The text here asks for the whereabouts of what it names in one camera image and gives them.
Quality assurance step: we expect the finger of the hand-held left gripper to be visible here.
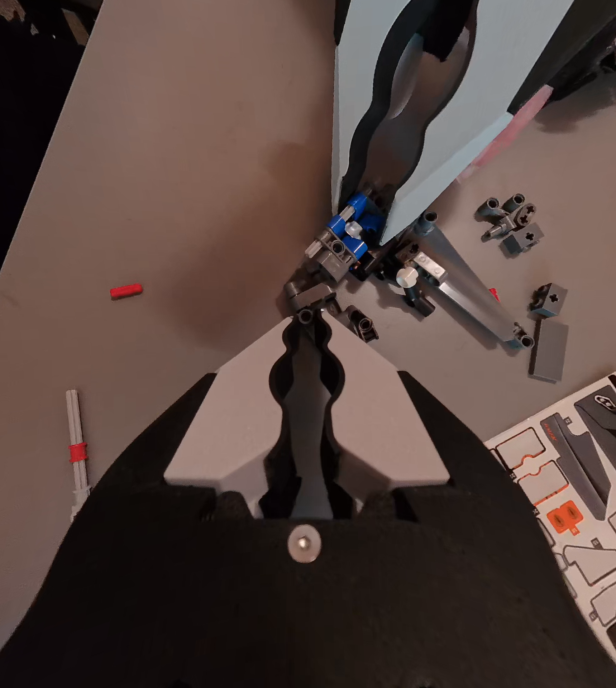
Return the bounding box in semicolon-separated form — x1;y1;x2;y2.
331;0;421;211
383;0;576;247

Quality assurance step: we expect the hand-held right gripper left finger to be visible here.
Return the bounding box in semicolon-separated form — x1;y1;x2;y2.
163;314;301;519

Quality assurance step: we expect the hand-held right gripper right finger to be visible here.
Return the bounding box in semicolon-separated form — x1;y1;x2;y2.
315;313;451;519

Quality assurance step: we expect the grey lego blade assembly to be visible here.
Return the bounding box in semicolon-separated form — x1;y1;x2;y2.
285;279;379;519

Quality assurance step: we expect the blue grey lego assembly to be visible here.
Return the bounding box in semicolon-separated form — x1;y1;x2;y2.
305;185;521;347

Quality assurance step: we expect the grey double cross lego connector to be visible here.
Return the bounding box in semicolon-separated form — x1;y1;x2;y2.
503;195;538;225

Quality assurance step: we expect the grey lego cross-hole brick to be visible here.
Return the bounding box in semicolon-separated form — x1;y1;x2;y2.
529;283;568;319
501;223;546;258

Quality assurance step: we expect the white lego axle red bush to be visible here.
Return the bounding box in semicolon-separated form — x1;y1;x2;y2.
65;389;94;521

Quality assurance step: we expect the grey lego flat tile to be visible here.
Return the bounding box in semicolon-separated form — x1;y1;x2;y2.
527;321;570;384

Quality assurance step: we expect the lego sticker sheet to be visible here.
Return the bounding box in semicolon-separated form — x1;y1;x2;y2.
484;372;616;679

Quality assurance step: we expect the person's left hand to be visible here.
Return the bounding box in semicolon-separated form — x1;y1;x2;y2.
457;86;554;181

